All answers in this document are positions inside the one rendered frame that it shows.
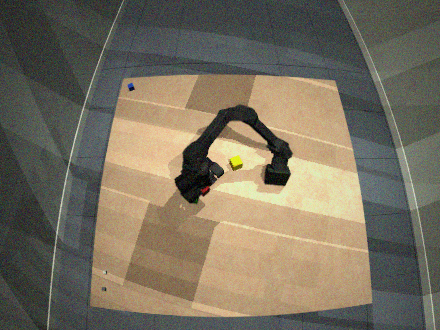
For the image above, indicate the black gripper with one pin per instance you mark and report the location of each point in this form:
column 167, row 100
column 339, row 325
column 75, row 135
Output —
column 195, row 192

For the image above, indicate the red block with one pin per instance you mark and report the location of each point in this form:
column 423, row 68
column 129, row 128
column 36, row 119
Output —
column 205, row 191

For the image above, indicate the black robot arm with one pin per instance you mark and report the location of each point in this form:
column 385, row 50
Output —
column 196, row 164

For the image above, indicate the yellow block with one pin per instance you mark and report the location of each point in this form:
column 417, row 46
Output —
column 236, row 163

